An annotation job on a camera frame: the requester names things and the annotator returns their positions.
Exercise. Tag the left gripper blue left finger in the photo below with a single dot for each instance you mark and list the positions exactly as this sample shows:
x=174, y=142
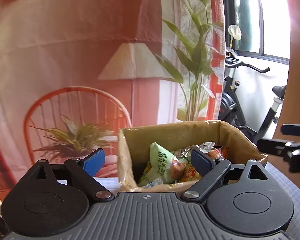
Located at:
x=82, y=171

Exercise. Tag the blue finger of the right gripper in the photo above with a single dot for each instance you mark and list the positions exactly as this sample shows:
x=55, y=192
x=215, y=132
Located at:
x=291, y=129

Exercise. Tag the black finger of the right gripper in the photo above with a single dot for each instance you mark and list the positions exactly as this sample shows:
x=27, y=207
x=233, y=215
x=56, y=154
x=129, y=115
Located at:
x=288, y=150

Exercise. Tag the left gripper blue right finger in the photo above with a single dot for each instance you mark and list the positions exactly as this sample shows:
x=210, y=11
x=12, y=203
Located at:
x=212, y=171

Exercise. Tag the brown bread pack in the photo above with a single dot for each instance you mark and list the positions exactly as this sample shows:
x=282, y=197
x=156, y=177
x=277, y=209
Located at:
x=218, y=152

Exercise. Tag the orange chip bag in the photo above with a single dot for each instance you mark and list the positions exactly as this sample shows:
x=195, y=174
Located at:
x=190, y=174

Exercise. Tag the green snack bag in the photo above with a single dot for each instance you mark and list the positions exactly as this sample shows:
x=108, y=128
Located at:
x=162, y=165

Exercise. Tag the brown cardboard box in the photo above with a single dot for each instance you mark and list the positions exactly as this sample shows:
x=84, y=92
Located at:
x=134, y=147

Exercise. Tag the wooden panel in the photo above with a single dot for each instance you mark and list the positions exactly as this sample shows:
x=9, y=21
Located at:
x=290, y=113

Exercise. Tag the checkered bed sheet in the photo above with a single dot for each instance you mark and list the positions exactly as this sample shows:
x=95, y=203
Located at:
x=162, y=216

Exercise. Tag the black exercise bike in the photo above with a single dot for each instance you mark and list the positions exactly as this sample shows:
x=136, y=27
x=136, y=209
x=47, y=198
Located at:
x=248, y=101

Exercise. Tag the printed room backdrop cloth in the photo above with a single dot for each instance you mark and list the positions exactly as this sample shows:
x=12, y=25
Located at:
x=75, y=72

